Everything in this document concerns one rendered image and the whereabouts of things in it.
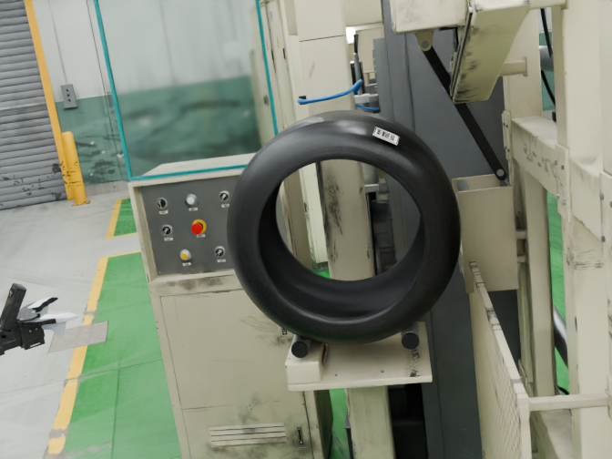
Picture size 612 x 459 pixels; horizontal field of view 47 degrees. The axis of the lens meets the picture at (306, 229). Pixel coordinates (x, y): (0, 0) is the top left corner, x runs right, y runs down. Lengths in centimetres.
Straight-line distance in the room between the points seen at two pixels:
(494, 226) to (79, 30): 921
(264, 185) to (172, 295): 104
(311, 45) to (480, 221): 68
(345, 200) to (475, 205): 37
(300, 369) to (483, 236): 63
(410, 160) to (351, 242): 52
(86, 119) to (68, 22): 135
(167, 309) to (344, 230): 84
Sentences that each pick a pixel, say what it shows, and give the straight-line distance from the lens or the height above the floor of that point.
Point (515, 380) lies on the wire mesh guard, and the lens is 138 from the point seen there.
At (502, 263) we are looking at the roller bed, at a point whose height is 98.
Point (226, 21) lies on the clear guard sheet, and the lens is 244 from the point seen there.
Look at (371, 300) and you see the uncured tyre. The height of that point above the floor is 93.
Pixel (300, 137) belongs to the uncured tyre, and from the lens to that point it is 167.
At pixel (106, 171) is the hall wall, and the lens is 1086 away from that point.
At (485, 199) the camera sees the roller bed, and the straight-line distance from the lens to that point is 202.
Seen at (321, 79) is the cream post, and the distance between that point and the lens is 203.
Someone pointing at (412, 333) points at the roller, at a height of 92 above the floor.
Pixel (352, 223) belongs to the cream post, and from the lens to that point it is 209.
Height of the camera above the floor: 163
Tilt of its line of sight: 14 degrees down
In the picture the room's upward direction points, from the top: 8 degrees counter-clockwise
